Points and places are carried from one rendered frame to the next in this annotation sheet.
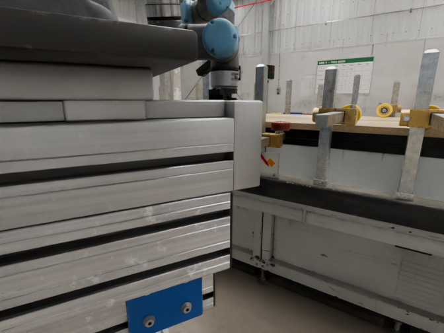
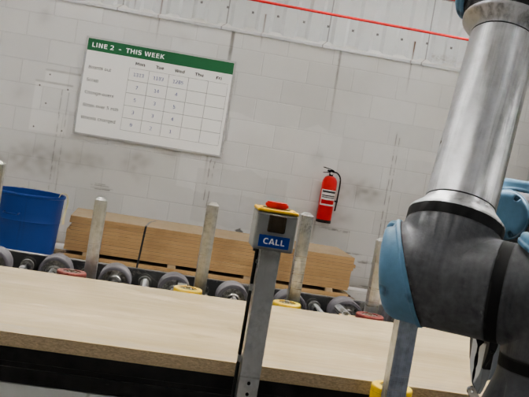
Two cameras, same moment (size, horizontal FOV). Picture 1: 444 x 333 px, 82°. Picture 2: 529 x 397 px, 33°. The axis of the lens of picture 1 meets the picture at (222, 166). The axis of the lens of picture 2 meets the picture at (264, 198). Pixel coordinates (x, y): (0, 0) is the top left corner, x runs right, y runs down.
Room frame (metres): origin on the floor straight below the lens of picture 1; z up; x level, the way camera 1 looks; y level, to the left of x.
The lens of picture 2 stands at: (0.15, 1.28, 1.31)
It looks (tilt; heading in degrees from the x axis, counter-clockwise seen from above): 3 degrees down; 320
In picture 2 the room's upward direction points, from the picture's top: 9 degrees clockwise
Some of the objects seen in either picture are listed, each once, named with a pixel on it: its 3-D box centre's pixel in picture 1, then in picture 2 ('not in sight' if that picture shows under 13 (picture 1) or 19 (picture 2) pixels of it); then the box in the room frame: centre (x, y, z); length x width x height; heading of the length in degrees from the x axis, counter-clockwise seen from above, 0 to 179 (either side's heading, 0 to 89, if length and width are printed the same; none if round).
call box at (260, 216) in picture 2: not in sight; (272, 230); (1.31, 0.28, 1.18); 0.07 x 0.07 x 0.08; 57
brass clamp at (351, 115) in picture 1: (334, 115); not in sight; (0.88, -0.38, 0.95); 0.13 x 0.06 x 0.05; 57
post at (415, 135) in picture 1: (415, 138); not in sight; (0.75, -0.57, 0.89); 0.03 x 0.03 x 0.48; 57
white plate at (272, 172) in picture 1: (249, 162); not in sight; (1.02, -0.11, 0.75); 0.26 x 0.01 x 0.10; 57
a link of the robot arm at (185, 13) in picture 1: (199, 13); (518, 216); (0.96, 0.07, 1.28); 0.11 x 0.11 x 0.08; 27
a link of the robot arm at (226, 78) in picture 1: (225, 80); not in sight; (0.73, -0.01, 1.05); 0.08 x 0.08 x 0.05
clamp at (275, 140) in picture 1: (264, 139); not in sight; (1.02, -0.17, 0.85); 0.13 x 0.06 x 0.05; 57
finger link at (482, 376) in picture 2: not in sight; (495, 369); (1.01, 0.00, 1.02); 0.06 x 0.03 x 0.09; 57
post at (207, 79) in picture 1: (208, 114); (393, 391); (1.16, 0.06, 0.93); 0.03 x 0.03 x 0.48; 57
